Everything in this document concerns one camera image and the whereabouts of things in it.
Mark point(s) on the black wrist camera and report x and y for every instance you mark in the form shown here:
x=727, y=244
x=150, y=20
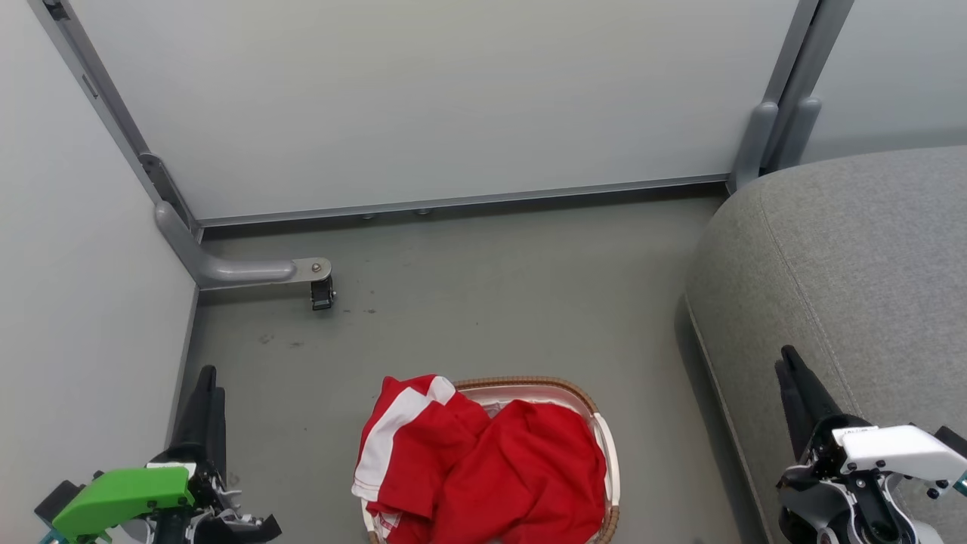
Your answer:
x=953, y=440
x=60, y=500

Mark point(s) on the black caster wheel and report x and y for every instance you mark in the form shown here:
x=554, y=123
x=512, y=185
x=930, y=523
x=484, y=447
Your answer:
x=322, y=295

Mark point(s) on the plain red garment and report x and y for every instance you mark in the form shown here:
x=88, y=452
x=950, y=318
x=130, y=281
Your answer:
x=529, y=468

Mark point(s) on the aluminium partition bottom rail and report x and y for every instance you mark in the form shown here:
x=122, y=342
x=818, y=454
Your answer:
x=453, y=202

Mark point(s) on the red shirt white stripes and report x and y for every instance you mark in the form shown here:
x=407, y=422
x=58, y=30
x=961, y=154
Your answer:
x=408, y=461

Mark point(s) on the wicker laundry basket white liner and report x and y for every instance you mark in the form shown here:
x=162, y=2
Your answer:
x=609, y=453

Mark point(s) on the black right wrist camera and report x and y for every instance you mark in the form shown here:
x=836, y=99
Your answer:
x=953, y=440

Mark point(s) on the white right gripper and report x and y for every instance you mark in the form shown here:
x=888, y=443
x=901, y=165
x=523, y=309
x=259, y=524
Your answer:
x=899, y=449

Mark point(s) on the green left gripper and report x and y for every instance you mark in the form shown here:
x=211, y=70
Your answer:
x=121, y=495

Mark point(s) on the grey metal hinge bracket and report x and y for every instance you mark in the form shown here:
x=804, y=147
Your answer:
x=168, y=189

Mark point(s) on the aluminium partition post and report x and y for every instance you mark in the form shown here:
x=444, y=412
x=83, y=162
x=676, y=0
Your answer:
x=98, y=83
x=801, y=45

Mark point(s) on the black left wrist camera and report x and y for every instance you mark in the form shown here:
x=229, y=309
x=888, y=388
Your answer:
x=60, y=500

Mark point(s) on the grey partition foot with plate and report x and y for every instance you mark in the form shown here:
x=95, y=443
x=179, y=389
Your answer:
x=227, y=270

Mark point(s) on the grey fabric sofa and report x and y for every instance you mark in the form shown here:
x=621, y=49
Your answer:
x=869, y=264

